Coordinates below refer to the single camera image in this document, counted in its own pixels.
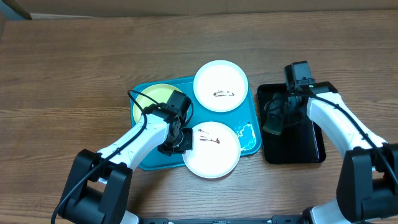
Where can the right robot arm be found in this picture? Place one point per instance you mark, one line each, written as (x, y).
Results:
(367, 186)

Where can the white plate with blue rim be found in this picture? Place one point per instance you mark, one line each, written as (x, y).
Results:
(220, 86)

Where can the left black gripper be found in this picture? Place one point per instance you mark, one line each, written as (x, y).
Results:
(187, 144)

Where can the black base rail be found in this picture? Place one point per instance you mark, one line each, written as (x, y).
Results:
(276, 219)

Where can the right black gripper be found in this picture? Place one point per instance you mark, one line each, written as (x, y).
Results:
(276, 109)

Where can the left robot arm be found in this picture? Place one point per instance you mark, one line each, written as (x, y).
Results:
(98, 184)

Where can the black plastic tray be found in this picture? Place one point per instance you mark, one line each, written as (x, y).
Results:
(300, 144)

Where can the teal plastic tray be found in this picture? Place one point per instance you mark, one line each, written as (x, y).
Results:
(242, 120)

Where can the dark chair leg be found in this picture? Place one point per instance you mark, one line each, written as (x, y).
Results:
(14, 11)

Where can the green and yellow sponge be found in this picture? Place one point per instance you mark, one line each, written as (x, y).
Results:
(273, 125)

